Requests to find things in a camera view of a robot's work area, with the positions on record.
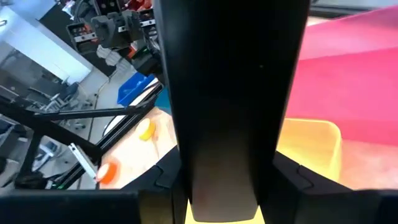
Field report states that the silver aluminium extrusion piece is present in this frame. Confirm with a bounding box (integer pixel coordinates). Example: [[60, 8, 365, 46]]
[[68, 142, 98, 180]]

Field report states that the black stapler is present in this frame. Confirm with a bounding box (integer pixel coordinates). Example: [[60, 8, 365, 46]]
[[153, 0, 311, 223]]

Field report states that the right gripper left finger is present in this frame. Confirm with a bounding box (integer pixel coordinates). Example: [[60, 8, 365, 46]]
[[0, 145, 189, 224]]

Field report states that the black aluminium table frame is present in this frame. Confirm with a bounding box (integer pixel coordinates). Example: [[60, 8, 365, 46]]
[[0, 82, 165, 191]]

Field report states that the blue storage bin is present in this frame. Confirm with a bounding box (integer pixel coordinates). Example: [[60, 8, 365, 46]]
[[116, 72, 155, 108]]

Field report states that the yellow tape roll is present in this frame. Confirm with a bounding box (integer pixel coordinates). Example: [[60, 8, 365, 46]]
[[138, 118, 157, 142]]

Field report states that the yellow translucent plastic bin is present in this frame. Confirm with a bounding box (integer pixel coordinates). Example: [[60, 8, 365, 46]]
[[185, 117, 343, 224]]

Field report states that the white workbench top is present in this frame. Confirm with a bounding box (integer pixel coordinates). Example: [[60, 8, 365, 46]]
[[0, 6, 94, 85]]

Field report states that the orange tape roll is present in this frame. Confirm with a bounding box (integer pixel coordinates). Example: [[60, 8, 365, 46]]
[[95, 161, 119, 185]]

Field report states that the blue plastic bin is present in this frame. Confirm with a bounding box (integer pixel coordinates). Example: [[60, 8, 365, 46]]
[[154, 86, 172, 115]]

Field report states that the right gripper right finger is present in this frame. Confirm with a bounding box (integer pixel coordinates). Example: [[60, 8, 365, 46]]
[[258, 151, 398, 224]]

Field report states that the pink plastic bin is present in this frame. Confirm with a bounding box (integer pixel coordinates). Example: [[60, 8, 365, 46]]
[[285, 5, 398, 147]]

